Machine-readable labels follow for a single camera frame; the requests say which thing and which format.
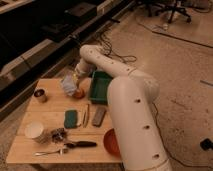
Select green plastic bin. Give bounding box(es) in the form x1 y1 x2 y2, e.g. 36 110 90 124
89 71 112 105

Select office chair base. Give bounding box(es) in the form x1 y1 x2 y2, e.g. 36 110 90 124
155 0 191 23

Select black power adapter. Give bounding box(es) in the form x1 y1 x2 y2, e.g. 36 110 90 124
200 138 213 151

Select black floor cables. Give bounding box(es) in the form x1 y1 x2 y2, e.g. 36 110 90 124
96 33 138 64

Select silver fork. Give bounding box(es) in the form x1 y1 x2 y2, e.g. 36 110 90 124
35 148 68 156

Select light blue towel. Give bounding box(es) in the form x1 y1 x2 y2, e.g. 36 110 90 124
61 74 78 96

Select small metal tin can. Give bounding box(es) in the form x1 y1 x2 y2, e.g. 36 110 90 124
34 89 47 103

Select wooden chopstick pair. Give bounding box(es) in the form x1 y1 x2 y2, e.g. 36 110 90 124
82 104 90 128

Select wooden table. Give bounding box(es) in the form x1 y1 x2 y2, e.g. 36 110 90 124
6 78 121 164

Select crumpled metal clip pile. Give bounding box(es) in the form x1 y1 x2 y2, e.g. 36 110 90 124
42 128 67 143

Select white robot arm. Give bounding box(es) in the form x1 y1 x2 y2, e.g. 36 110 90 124
75 45 172 171

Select black shelf rack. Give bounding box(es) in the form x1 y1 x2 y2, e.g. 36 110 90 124
0 0 132 121

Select orange apple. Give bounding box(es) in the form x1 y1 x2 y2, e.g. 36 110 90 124
73 88 85 99

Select green sponge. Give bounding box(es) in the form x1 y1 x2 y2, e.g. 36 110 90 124
64 110 77 129

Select black handled utensil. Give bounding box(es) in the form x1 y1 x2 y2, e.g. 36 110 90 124
64 141 97 148

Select dark grey whetstone block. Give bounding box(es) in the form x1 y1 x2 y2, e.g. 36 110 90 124
92 107 106 127

